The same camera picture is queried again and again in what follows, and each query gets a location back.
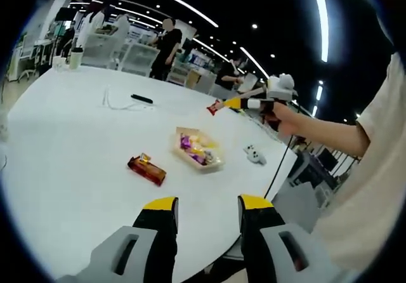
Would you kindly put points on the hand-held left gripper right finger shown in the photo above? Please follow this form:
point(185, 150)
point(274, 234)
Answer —
point(276, 254)

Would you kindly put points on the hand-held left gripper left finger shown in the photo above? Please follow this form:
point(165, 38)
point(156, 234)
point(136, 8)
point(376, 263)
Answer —
point(111, 257)

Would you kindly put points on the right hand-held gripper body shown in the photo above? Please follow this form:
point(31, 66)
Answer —
point(279, 89)

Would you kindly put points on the small red food packet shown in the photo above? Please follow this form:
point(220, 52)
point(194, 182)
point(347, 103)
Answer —
point(214, 108)

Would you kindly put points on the dark food packet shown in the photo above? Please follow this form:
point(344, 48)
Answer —
point(211, 157)

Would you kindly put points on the purple food packet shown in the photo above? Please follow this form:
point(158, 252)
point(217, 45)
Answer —
point(185, 141)
point(198, 158)

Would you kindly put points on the beige hexagonal container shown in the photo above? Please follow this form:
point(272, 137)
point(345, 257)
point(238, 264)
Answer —
point(207, 168)

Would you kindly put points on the red gold food packet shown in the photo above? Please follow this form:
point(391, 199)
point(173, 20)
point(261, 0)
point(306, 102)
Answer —
point(149, 172)

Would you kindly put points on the person's right hand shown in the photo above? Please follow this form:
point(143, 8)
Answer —
point(284, 121)

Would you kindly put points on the wide ceiling light strip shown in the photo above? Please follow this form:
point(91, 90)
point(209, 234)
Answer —
point(320, 19)

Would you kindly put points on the operator in white shirt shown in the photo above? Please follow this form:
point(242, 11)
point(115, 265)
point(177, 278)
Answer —
point(364, 200)

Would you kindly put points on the white office chair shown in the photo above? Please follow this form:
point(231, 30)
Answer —
point(139, 59)

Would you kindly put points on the thin ceiling light strip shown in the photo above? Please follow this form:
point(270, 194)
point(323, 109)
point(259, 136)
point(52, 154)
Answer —
point(177, 1)

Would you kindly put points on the white cup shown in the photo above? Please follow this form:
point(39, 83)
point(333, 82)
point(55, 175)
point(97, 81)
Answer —
point(76, 59)

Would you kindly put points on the clear plastic cup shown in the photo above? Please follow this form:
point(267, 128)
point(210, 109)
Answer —
point(59, 63)

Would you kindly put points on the black monitor on stand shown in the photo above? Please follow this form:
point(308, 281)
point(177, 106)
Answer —
point(63, 14)

